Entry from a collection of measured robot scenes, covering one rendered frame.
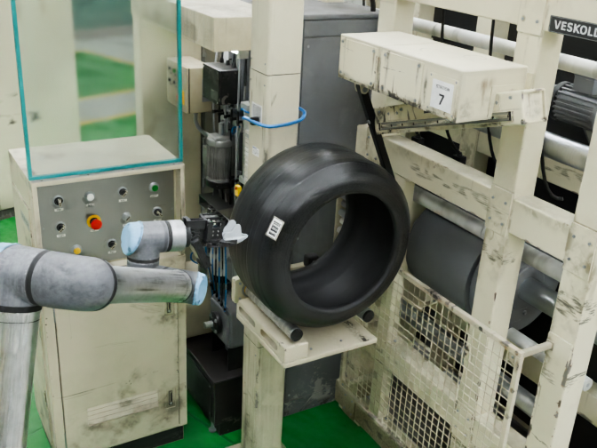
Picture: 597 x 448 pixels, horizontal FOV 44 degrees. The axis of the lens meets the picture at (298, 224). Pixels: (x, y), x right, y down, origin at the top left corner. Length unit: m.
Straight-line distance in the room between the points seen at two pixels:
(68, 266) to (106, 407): 1.63
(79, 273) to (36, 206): 1.12
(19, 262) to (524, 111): 1.35
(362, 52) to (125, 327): 1.38
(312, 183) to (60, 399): 1.40
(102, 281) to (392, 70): 1.15
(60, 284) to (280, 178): 0.90
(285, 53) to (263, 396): 1.33
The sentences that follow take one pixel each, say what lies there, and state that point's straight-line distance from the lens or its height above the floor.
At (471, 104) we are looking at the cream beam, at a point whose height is 1.69.
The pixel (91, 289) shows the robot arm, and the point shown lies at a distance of 1.59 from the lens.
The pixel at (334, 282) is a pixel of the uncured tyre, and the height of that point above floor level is 0.94.
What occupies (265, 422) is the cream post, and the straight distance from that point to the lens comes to 3.09.
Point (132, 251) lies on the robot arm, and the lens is 2.09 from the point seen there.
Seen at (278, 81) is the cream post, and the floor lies 1.63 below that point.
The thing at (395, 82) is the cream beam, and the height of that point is 1.69.
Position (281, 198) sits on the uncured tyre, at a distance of 2.19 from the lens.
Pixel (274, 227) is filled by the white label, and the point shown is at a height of 1.30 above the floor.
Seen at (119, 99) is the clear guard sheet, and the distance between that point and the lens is 2.67.
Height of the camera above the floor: 2.18
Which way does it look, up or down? 23 degrees down
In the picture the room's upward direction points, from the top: 3 degrees clockwise
